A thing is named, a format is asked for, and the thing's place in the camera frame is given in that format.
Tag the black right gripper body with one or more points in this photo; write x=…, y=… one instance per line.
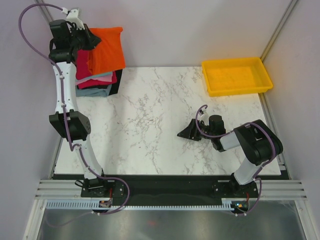
x=206, y=129

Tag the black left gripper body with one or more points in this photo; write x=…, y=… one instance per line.
x=77, y=39

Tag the orange t shirt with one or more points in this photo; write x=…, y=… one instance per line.
x=108, y=55

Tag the yellow plastic tray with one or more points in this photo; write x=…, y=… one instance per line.
x=236, y=76

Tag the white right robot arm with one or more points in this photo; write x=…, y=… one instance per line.
x=259, y=144

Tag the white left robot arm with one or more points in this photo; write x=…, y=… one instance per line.
x=70, y=123

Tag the crimson folded t shirt top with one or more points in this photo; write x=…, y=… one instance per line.
x=82, y=69

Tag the crimson folded t shirt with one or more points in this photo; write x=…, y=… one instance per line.
x=82, y=86
x=82, y=69

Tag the teal folded t shirt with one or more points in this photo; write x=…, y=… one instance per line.
x=93, y=77

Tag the pink folded t shirt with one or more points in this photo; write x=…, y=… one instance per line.
x=102, y=81

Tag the crimson folded t shirt lower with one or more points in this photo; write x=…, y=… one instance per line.
x=82, y=86

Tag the grey-blue folded t shirt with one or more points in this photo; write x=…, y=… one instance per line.
x=93, y=92

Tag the black folded t shirt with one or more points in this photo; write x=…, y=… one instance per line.
x=115, y=86

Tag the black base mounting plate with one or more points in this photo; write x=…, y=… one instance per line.
x=164, y=189

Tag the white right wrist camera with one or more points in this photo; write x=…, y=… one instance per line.
x=202, y=115

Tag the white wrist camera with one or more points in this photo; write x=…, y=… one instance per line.
x=73, y=16
x=202, y=115

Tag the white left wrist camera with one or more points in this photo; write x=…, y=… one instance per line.
x=73, y=16

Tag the left aluminium frame post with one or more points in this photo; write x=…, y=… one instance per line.
x=47, y=15

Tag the aluminium frame post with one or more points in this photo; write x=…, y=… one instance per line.
x=47, y=15
x=279, y=27

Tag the white slotted cable duct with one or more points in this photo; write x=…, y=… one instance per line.
x=98, y=205

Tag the right aluminium frame post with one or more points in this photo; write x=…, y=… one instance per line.
x=279, y=27

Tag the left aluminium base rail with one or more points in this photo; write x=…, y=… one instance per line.
x=49, y=190

